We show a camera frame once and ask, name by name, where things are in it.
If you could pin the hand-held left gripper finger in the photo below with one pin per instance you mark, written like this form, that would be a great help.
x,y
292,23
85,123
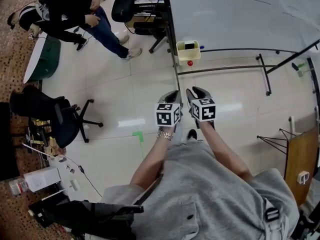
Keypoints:
x,y
169,96

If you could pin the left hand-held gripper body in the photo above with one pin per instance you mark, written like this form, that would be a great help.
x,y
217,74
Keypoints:
x,y
167,115

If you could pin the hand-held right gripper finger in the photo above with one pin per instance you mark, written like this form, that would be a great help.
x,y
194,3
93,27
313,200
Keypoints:
x,y
201,92
190,96

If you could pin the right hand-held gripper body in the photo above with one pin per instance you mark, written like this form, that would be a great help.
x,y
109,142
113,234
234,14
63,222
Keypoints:
x,y
203,110

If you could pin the cream whiteboard box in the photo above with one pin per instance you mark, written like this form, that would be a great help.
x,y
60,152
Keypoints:
x,y
189,56

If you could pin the black whiteboard eraser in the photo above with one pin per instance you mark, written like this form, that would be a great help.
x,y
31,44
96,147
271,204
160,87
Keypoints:
x,y
189,45

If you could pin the person's left forearm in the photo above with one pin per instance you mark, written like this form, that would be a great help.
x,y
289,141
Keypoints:
x,y
152,159

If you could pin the person's right forearm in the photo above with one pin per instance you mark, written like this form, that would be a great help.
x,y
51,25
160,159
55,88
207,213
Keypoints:
x,y
225,151

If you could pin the white whiteboard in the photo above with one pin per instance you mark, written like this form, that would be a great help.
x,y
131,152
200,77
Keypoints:
x,y
237,16

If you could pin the white cardboard box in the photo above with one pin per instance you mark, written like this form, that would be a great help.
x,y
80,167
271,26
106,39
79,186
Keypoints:
x,y
42,179

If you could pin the person's black shoe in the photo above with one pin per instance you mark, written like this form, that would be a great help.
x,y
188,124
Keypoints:
x,y
192,134

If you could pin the red round magnet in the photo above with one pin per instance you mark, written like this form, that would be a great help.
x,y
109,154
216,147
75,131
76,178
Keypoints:
x,y
190,63

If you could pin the green floor tape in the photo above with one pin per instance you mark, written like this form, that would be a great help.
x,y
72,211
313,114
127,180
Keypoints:
x,y
138,135

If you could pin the person's grey hoodie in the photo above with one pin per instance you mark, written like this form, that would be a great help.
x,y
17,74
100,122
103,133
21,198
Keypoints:
x,y
205,199

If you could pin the black chair backrest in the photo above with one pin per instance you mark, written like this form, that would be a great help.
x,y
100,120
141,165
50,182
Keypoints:
x,y
122,9

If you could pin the black office chair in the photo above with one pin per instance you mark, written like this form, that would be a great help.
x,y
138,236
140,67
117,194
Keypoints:
x,y
60,119

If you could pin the brown wooden table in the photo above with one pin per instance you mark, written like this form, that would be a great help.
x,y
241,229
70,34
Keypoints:
x,y
301,164

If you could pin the white power strip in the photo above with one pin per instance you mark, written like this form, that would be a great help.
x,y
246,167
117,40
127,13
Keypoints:
x,y
74,185

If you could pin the white plastic clip holder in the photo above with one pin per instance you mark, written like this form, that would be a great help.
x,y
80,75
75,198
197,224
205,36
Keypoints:
x,y
303,177

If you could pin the black bag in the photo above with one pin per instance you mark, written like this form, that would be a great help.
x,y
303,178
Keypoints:
x,y
85,216

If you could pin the round white table green base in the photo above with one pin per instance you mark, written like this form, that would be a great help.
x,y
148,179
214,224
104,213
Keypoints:
x,y
42,59

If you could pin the clear plastic water bottle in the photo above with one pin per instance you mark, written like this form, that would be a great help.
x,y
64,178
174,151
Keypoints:
x,y
18,186

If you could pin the black whiteboard stand frame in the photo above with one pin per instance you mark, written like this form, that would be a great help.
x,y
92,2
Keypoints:
x,y
225,68

